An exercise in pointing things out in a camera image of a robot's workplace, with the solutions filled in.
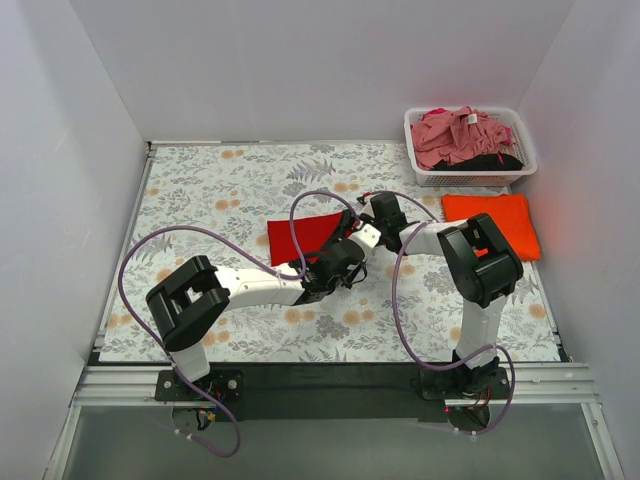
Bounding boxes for red t shirt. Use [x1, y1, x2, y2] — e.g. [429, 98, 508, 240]
[267, 213, 340, 267]

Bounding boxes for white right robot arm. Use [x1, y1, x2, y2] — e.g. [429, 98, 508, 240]
[313, 191, 523, 399]

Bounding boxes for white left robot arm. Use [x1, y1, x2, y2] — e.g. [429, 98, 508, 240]
[146, 234, 375, 400]

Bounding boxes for white plastic laundry basket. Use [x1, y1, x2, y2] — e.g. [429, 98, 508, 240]
[403, 106, 538, 187]

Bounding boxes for pink garments in basket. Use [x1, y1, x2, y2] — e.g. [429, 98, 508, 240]
[410, 106, 512, 170]

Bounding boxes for black garment in basket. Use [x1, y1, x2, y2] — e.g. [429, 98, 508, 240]
[433, 153, 524, 172]

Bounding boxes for folded orange t shirt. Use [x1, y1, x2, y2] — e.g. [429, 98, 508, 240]
[441, 194, 541, 262]

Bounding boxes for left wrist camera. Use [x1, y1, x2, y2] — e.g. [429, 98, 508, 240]
[349, 224, 381, 250]

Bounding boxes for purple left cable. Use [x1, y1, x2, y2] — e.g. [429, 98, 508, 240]
[117, 190, 364, 459]

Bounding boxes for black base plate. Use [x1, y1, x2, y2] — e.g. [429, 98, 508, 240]
[154, 363, 516, 426]

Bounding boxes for aluminium frame rail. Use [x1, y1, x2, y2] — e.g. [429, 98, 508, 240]
[46, 362, 623, 479]

